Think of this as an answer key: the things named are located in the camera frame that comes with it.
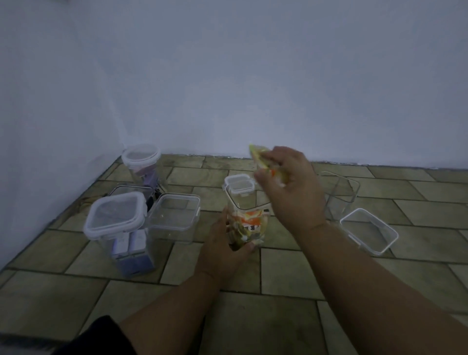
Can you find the person's right hand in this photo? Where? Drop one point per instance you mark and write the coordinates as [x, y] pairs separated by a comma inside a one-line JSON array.
[[296, 197]]

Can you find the person's left hand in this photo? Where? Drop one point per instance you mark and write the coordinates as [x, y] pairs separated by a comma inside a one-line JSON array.
[[219, 259]]

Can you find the heap of colorful snack packets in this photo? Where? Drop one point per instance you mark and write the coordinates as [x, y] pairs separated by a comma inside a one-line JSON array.
[[246, 226]]

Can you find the square clear plastic container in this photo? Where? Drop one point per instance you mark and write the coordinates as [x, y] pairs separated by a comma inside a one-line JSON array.
[[342, 197]]

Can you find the tall clear jar with snacks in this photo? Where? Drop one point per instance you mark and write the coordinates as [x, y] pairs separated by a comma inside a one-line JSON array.
[[243, 205]]

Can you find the low square clear container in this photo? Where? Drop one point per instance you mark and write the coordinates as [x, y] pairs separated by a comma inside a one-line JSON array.
[[170, 236]]

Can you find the small square white-rimmed lid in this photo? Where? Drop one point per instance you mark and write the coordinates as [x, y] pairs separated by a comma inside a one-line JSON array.
[[239, 184]]

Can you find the orange yellow snack packet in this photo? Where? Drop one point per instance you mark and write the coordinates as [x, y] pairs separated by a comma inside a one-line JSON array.
[[256, 153]]

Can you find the shallow rectangular clear container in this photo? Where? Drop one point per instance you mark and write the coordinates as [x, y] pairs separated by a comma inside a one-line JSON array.
[[369, 234]]

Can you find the purple binder clip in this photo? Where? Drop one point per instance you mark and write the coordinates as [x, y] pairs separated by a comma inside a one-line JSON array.
[[150, 179]]

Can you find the large white-rimmed lid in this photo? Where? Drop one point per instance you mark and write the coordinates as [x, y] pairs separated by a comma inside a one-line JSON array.
[[115, 215]]

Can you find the clear container black clip lid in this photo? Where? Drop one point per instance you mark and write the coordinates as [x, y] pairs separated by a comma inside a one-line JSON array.
[[126, 190]]

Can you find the pink binder clip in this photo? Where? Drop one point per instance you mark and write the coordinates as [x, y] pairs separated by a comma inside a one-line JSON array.
[[142, 170]]

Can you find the large tall clear container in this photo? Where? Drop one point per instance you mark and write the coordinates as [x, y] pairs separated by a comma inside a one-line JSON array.
[[100, 252]]

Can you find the person's right forearm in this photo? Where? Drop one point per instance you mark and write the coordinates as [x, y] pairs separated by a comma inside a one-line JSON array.
[[384, 303]]

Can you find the person's left forearm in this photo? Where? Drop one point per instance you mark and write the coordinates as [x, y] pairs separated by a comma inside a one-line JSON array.
[[172, 318]]

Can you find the person's black clothing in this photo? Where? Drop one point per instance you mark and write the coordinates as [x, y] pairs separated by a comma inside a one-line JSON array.
[[95, 338]]

